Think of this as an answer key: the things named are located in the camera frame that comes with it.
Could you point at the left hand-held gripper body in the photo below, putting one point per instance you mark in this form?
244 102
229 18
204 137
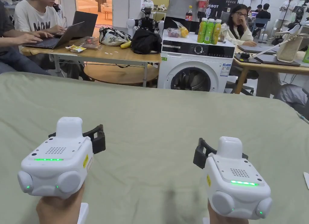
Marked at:
55 166

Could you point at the group of people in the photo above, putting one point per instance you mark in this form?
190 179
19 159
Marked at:
263 15

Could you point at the person's left hand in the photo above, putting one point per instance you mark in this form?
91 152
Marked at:
58 209

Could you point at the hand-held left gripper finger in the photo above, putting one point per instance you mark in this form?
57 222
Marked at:
99 139
52 135

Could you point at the person's right hand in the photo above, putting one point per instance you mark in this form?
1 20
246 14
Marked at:
224 218

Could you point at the black and white robot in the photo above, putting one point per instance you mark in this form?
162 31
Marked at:
147 21

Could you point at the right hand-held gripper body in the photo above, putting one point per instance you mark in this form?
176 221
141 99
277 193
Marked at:
239 185

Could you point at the white paper sheet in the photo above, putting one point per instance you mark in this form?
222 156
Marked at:
306 183

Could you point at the white washing machine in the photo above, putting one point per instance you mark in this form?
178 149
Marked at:
193 62

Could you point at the bed with pale green sheet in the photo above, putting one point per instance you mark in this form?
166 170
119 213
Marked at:
149 127

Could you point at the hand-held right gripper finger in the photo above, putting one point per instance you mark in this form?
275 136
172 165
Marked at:
244 156
199 156

